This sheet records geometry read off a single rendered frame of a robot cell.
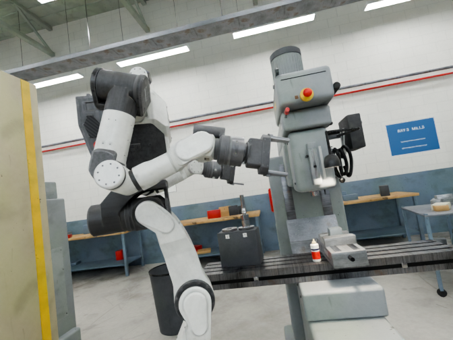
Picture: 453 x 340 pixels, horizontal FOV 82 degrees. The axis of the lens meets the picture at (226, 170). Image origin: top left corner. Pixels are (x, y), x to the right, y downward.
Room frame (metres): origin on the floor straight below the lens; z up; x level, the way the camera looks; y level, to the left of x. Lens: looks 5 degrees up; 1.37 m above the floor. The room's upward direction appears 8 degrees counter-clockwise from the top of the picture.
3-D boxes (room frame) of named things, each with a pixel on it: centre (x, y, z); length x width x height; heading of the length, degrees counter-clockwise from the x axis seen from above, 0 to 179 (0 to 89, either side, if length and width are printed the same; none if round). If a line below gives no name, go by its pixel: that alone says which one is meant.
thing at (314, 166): (1.29, -0.44, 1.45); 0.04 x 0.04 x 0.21; 81
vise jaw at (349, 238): (1.34, -0.51, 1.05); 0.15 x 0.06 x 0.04; 82
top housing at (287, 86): (1.42, -0.46, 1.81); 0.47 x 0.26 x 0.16; 171
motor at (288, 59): (1.65, -0.49, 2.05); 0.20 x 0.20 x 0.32
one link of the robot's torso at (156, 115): (0.98, 0.34, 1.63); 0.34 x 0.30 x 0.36; 10
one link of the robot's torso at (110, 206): (0.97, 0.37, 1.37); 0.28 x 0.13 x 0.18; 100
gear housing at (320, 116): (1.45, -0.46, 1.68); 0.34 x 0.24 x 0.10; 171
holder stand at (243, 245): (1.51, -0.02, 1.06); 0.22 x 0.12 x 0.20; 74
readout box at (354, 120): (1.65, -0.83, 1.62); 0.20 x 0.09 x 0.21; 171
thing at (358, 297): (1.40, -0.45, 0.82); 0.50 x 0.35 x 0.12; 171
